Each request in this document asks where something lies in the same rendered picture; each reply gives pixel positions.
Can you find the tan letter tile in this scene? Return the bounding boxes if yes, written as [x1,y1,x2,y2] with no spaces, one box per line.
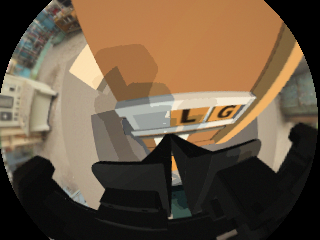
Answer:
[169,107,211,127]

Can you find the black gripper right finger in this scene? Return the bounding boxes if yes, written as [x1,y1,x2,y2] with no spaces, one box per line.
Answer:
[169,133,261,215]

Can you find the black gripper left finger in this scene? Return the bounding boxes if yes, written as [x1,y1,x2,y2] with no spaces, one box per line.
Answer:
[92,135,172,217]

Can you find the brown a-frame board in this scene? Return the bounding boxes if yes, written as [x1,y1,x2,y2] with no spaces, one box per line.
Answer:
[72,0,303,152]

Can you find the beige flat square board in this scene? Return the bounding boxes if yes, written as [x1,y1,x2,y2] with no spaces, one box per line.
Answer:
[69,44,107,92]

